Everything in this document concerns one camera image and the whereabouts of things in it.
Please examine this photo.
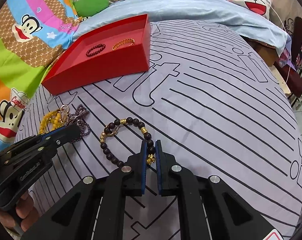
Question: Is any yellow bead bracelet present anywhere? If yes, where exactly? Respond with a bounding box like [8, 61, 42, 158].
[38, 104, 70, 135]

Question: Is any black gold bead bracelet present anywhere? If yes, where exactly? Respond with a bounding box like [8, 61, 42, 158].
[99, 116, 157, 169]

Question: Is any red jewelry tray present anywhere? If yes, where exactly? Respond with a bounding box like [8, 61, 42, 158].
[42, 14, 150, 95]

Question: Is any left hand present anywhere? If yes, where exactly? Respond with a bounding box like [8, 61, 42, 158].
[0, 191, 40, 232]

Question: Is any grey striped bed cover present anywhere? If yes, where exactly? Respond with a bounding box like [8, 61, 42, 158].
[16, 20, 302, 239]

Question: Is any cartoon monkey blanket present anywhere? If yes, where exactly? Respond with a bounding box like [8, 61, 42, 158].
[0, 0, 79, 150]

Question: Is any green plush toy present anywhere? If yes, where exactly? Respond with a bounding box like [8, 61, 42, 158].
[74, 0, 109, 17]

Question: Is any dark red chair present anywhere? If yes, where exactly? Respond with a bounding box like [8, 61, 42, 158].
[274, 17, 302, 109]

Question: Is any cardboard box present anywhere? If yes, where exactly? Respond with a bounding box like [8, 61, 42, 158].
[242, 36, 279, 67]

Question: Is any light blue pillow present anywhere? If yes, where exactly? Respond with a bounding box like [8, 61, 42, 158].
[73, 0, 291, 55]

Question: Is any dark red bead bracelet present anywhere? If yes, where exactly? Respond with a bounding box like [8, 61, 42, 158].
[85, 43, 106, 58]

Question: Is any orange gold bead bracelet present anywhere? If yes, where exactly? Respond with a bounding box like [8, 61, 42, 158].
[112, 38, 136, 52]

